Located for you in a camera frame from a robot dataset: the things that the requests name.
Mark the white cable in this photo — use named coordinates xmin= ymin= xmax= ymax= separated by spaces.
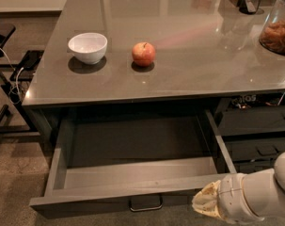
xmin=0 ymin=44 xmax=25 ymax=105

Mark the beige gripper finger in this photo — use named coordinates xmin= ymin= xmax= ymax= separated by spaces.
xmin=192 ymin=181 xmax=220 ymax=218

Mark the red apple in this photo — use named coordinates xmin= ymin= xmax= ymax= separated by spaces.
xmin=132 ymin=42 xmax=156 ymax=67

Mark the grey counter cabinet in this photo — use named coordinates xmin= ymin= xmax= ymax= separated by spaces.
xmin=24 ymin=0 xmax=285 ymax=180

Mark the right lower drawer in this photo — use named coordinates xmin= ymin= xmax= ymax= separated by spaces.
xmin=226 ymin=137 xmax=285 ymax=161

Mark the black side stand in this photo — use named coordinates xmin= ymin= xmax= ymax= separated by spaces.
xmin=0 ymin=24 xmax=43 ymax=134

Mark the grey top drawer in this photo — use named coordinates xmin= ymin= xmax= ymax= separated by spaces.
xmin=30 ymin=113 xmax=235 ymax=218

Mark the metal top drawer handle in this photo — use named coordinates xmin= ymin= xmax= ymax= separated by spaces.
xmin=128 ymin=195 xmax=163 ymax=213

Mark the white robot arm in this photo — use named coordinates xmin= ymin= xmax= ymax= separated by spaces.
xmin=192 ymin=152 xmax=285 ymax=225

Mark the glass jar with snacks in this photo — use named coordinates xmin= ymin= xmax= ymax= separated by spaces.
xmin=259 ymin=0 xmax=285 ymax=55

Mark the right top drawer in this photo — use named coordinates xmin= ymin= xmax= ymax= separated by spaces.
xmin=218 ymin=105 xmax=285 ymax=136

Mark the white ceramic bowl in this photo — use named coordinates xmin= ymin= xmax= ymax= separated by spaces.
xmin=68 ymin=33 xmax=107 ymax=65

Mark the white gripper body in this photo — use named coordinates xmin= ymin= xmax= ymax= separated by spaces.
xmin=217 ymin=173 xmax=263 ymax=225

